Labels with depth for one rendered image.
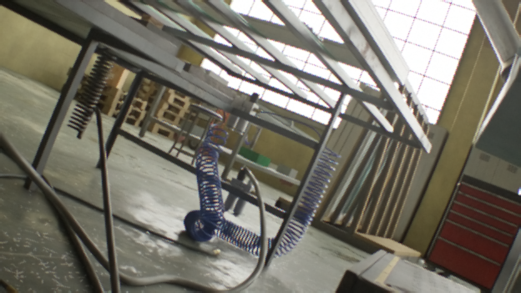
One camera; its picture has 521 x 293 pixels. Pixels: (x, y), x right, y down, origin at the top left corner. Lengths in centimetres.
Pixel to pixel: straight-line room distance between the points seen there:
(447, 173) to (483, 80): 158
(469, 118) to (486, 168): 84
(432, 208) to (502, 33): 683
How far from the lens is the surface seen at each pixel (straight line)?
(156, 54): 140
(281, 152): 951
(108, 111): 809
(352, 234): 506
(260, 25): 226
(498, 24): 156
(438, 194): 827
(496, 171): 818
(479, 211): 451
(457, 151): 835
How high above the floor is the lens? 42
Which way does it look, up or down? 1 degrees up
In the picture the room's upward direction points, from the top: 24 degrees clockwise
